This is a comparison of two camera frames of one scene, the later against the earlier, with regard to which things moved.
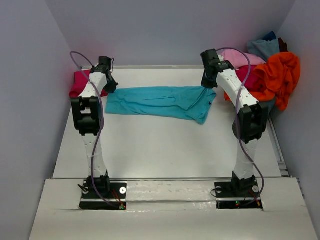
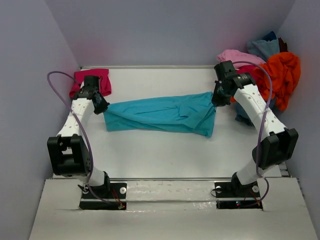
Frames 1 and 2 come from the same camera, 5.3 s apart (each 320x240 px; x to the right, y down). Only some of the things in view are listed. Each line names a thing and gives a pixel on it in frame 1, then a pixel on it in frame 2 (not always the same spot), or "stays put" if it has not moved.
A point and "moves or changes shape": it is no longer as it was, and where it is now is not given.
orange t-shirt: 276,78 stays put
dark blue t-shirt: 269,36 stays put
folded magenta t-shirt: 81,78 stays put
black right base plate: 235,195 stays put
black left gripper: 112,87 to 103,107
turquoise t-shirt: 190,103 moves or changes shape
